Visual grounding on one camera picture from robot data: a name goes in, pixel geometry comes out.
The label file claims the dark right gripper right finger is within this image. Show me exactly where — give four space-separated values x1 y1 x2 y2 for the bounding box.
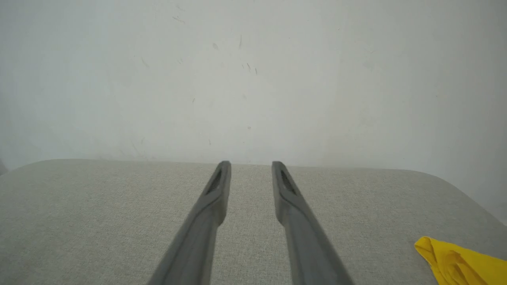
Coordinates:
272 161 355 285

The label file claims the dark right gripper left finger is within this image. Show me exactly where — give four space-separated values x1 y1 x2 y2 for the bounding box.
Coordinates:
147 160 232 285

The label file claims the yellow t-shirt with white patch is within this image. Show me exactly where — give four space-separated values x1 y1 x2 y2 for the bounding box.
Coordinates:
414 236 507 285

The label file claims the grey fabric sofa cushion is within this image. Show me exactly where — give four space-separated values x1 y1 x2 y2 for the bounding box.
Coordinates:
0 159 507 285

